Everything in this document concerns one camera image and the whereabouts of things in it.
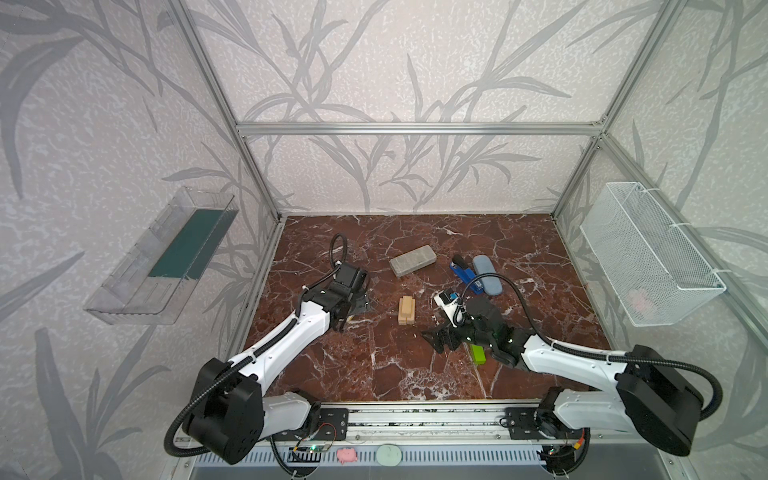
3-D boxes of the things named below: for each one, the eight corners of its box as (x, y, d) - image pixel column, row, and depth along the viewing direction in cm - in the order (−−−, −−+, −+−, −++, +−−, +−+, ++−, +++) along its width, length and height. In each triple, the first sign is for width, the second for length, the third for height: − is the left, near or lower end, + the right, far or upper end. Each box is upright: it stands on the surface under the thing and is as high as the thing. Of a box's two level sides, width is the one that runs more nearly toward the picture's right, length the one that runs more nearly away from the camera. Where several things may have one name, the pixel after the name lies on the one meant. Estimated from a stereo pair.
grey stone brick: (396, 280, 104) (395, 273, 101) (388, 266, 108) (387, 259, 105) (437, 262, 109) (438, 256, 106) (428, 249, 113) (428, 243, 110)
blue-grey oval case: (485, 297, 99) (487, 292, 96) (470, 262, 108) (471, 256, 105) (501, 294, 99) (504, 289, 97) (484, 259, 109) (486, 254, 106)
